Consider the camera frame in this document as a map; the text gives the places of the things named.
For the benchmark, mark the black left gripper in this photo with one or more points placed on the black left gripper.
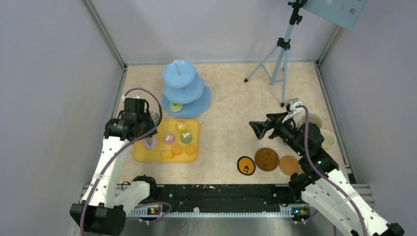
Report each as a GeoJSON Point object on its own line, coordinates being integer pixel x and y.
{"type": "Point", "coordinates": [147, 116]}

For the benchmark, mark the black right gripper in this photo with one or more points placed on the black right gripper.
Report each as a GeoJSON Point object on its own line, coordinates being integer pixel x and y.
{"type": "Point", "coordinates": [259, 127]}

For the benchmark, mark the purple donut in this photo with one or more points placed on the purple donut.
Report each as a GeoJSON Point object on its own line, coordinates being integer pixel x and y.
{"type": "Point", "coordinates": [150, 142]}

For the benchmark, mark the pink flower donut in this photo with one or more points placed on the pink flower donut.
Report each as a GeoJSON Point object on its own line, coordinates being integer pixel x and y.
{"type": "Point", "coordinates": [169, 139]}

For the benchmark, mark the chocolate sprinkle donut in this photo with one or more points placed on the chocolate sprinkle donut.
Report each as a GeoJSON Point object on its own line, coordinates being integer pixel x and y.
{"type": "Point", "coordinates": [156, 118]}

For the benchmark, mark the yellow cupcake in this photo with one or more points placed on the yellow cupcake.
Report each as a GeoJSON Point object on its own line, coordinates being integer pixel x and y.
{"type": "Point", "coordinates": [180, 126]}

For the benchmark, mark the green glazed donut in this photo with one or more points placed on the green glazed donut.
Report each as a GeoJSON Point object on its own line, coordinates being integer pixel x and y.
{"type": "Point", "coordinates": [175, 107]}

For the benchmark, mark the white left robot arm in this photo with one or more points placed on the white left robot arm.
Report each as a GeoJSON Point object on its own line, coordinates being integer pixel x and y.
{"type": "Point", "coordinates": [100, 210]}

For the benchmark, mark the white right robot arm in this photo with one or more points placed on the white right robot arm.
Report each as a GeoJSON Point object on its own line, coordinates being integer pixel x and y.
{"type": "Point", "coordinates": [322, 184]}

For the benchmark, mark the yellow serving tray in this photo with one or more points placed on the yellow serving tray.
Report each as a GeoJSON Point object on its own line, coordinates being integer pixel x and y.
{"type": "Point", "coordinates": [141, 154]}

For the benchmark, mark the round orange cookie left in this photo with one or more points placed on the round orange cookie left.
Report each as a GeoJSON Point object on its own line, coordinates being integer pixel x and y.
{"type": "Point", "coordinates": [177, 149]}

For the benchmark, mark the green cupcake with topping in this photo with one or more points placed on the green cupcake with topping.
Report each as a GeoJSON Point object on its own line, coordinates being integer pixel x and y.
{"type": "Point", "coordinates": [186, 137]}

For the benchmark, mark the dark brown wooden saucer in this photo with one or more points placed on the dark brown wooden saucer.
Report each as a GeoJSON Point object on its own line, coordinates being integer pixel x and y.
{"type": "Point", "coordinates": [266, 159]}

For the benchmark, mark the cream cup rear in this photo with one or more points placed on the cream cup rear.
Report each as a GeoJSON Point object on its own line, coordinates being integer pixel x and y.
{"type": "Point", "coordinates": [313, 118]}

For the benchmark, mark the cream cup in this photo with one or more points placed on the cream cup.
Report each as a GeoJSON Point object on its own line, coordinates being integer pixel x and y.
{"type": "Point", "coordinates": [313, 118]}
{"type": "Point", "coordinates": [329, 139]}

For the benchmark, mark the light brown wooden coaster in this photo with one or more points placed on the light brown wooden coaster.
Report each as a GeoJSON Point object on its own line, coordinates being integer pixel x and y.
{"type": "Point", "coordinates": [289, 165]}

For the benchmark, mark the black and yellow round coaster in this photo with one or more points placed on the black and yellow round coaster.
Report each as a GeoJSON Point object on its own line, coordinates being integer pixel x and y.
{"type": "Point", "coordinates": [246, 166]}

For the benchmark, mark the cream cup front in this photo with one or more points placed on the cream cup front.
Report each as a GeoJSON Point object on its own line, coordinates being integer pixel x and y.
{"type": "Point", "coordinates": [329, 139]}

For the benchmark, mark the blue three-tier cake stand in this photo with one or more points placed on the blue three-tier cake stand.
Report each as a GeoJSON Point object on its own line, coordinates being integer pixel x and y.
{"type": "Point", "coordinates": [183, 84]}

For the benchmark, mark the light blue tripod stand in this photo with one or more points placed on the light blue tripod stand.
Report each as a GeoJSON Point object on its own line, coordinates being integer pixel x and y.
{"type": "Point", "coordinates": [283, 43]}

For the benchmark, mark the light blue perforated panel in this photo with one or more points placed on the light blue perforated panel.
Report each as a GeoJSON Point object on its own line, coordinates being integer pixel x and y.
{"type": "Point", "coordinates": [344, 13]}

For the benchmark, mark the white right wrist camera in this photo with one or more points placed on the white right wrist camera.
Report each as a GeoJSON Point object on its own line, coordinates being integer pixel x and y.
{"type": "Point", "coordinates": [293, 106]}

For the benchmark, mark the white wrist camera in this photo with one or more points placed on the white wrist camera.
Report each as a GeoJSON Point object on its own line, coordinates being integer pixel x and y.
{"type": "Point", "coordinates": [124, 97]}
{"type": "Point", "coordinates": [293, 106]}

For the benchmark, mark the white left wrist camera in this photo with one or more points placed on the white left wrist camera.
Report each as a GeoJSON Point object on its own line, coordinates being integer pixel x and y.
{"type": "Point", "coordinates": [124, 97]}

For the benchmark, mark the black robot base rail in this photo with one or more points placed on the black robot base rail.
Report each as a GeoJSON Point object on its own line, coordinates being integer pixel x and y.
{"type": "Point", "coordinates": [268, 194]}

